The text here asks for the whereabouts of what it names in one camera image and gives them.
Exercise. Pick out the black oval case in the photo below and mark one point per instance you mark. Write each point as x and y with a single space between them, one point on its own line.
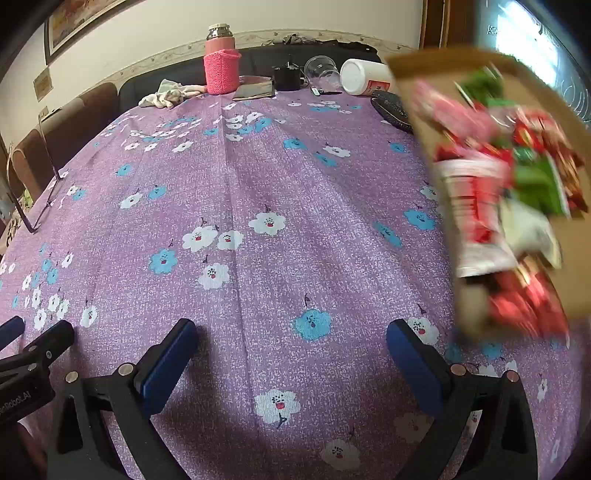
392 110

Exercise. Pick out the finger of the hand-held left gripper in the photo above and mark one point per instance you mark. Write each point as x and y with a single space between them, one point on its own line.
53 341
11 331

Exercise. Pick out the small wall plaque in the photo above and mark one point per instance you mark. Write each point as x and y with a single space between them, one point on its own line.
41 83

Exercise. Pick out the wooden partition with glass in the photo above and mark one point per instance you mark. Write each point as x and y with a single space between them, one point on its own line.
438 23

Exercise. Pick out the white plastic jar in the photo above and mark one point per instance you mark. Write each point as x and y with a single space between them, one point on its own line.
369 76

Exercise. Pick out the framed wall painting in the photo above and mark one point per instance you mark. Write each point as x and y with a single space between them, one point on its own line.
78 23

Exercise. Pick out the cardboard box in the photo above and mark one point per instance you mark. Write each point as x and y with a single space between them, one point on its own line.
570 258

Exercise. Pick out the brown chair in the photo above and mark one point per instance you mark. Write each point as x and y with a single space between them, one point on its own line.
92 110

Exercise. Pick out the pink bottle with knitted sleeve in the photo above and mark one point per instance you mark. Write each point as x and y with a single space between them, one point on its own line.
221 69

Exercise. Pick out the small booklet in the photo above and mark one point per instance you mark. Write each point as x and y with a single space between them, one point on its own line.
254 91

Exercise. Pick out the black sofa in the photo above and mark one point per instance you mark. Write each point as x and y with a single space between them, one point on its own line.
147 85

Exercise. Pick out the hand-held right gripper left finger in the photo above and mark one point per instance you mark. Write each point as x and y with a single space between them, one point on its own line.
168 364

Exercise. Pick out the clear plastic cup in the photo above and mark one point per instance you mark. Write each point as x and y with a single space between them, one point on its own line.
321 69

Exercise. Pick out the pile of mixed snack packets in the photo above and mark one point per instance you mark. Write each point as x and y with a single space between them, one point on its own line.
489 184

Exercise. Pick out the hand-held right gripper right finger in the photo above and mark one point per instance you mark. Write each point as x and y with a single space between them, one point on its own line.
411 364

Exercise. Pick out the black pouch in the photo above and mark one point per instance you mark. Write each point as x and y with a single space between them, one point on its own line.
286 78

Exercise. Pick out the white gloves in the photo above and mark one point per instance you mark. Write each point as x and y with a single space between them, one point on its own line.
168 94

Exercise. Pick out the purple floral tablecloth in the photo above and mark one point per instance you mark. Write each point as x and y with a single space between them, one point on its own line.
277 194

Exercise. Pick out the dark clothing on sofa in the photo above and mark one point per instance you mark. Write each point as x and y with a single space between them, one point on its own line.
323 44

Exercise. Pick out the purple eyeglasses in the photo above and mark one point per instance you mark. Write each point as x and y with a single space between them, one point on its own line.
50 152

